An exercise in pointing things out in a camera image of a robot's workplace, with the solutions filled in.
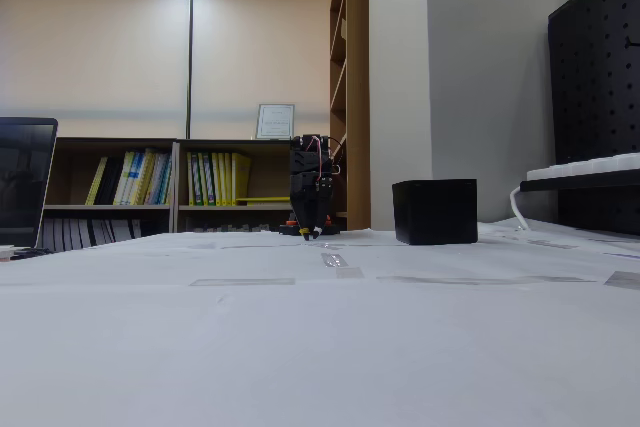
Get framed certificate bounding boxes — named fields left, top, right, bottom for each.
left=255, top=103, right=296, bottom=141

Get black open box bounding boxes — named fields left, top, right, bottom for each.
left=391, top=178, right=479, bottom=247

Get white power strip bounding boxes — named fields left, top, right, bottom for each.
left=525, top=151, right=640, bottom=182

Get white power cable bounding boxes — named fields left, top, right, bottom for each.
left=509, top=185, right=532, bottom=232

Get white paper table cover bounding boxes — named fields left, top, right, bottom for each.
left=0, top=219, right=640, bottom=427

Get low wooden bookshelf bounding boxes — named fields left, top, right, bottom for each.
left=42, top=136, right=177, bottom=252
left=174, top=138, right=296, bottom=234

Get wide yellow binder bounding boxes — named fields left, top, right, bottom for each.
left=230, top=152, right=253, bottom=207

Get pale striped book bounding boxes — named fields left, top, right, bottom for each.
left=149, top=152, right=174, bottom=207

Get grey file binders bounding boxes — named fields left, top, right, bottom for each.
left=42, top=218, right=144, bottom=252

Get black books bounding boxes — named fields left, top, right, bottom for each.
left=94, top=155, right=126, bottom=207

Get long clear tape strip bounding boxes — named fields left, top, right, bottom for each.
left=377, top=275, right=599, bottom=286

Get dark laptop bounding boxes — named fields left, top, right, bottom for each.
left=0, top=117, right=59, bottom=259

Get beige roller blind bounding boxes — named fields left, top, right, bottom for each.
left=191, top=0, right=335, bottom=141
left=0, top=0, right=191, bottom=138

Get black pegboard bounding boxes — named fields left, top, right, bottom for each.
left=547, top=0, right=640, bottom=237

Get slanted yellow book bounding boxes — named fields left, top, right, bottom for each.
left=84, top=156, right=109, bottom=207

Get green yellow binder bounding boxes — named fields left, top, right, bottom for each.
left=197, top=151, right=211, bottom=207
left=186, top=151, right=200, bottom=207

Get yellow white book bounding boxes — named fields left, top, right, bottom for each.
left=112, top=150, right=136, bottom=207

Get tall wooden bookshelf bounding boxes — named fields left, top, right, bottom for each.
left=328, top=0, right=372, bottom=232

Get crumpled clear plastic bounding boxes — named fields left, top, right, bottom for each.
left=319, top=252, right=365, bottom=280

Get blue white book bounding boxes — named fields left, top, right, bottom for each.
left=124, top=149, right=147, bottom=207

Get black metal shelf rail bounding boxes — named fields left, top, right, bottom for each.
left=519, top=168, right=640, bottom=194

